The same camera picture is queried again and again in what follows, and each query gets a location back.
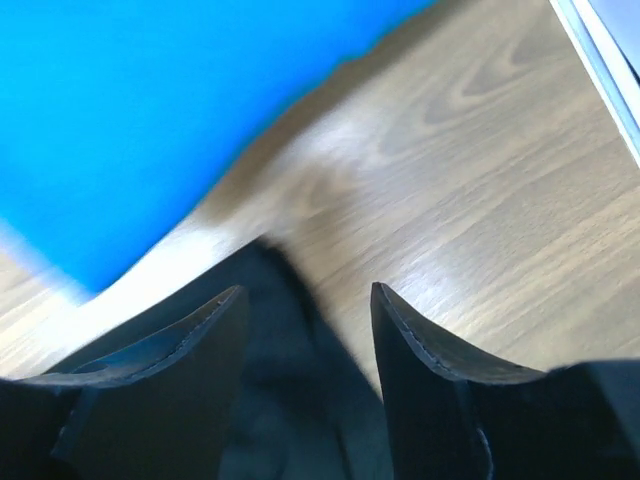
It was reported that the black t-shirt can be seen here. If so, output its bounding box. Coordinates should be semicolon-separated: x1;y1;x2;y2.
56;239;393;479

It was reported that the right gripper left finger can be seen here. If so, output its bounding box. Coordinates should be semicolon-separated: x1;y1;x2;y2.
1;287;248;479

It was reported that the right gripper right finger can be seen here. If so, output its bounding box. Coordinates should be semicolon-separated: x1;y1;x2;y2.
371;283;639;479

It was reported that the folded blue t-shirt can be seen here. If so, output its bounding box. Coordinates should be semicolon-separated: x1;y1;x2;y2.
1;1;426;293

